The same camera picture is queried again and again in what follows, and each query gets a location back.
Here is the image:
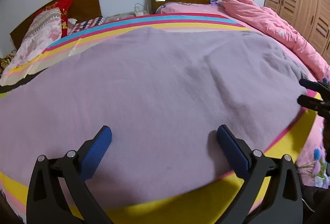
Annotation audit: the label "pink comforter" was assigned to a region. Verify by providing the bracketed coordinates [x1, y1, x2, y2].
[222, 0, 329, 81]

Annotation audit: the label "red embroidered pillow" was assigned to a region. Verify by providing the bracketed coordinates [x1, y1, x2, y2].
[34, 0, 74, 37]

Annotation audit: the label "rainbow striped bed sheet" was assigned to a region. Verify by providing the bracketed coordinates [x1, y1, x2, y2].
[1, 13, 323, 223]

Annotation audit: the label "plaid checkered bed sheet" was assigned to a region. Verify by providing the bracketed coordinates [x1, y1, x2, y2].
[67, 16, 104, 35]

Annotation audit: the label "lilac purple pants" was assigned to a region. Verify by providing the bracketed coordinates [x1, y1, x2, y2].
[1, 28, 308, 209]

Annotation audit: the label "light wooden wardrobe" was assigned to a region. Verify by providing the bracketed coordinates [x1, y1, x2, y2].
[265, 0, 330, 62]

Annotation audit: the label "pink floral folded quilt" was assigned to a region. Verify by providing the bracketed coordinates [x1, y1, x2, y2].
[1, 7, 62, 86]

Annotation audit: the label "brown gold patterned blanket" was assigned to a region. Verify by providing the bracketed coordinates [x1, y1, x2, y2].
[0, 50, 17, 77]

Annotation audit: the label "dark brown small headboard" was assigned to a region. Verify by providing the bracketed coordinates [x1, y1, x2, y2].
[10, 0, 102, 50]

